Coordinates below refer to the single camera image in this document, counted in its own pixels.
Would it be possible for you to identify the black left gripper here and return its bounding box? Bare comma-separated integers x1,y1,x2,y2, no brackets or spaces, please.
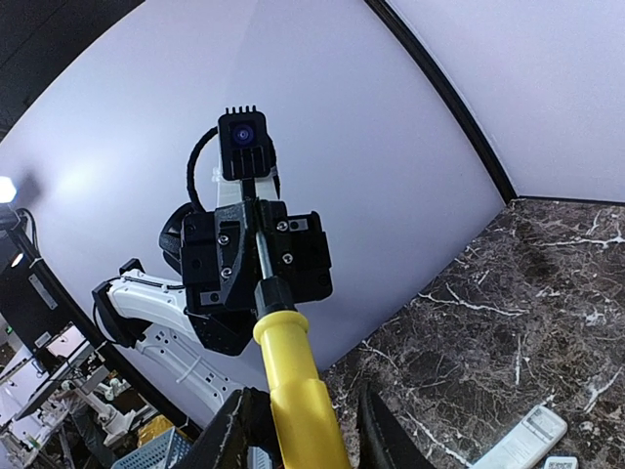
180,199,333,313

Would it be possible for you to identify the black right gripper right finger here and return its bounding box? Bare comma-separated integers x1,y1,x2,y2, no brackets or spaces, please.
356,384,435,469

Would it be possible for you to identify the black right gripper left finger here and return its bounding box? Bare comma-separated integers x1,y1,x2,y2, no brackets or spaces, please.
187,388,271,468

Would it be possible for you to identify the yellow handled screwdriver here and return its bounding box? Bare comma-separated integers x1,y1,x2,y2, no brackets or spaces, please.
246,199,350,468

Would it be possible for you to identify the white air conditioner remote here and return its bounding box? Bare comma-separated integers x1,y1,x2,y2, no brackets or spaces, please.
473,405,567,469

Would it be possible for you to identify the white remote control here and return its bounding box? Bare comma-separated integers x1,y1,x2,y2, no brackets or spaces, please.
543,455,579,469

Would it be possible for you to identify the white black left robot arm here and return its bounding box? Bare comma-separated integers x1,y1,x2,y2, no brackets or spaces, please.
93,200,333,411

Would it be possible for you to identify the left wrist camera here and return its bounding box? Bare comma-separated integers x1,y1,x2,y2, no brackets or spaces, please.
185,105,282,209

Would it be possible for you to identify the black left frame post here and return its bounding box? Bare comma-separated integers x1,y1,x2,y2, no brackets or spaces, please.
364,0,519,204

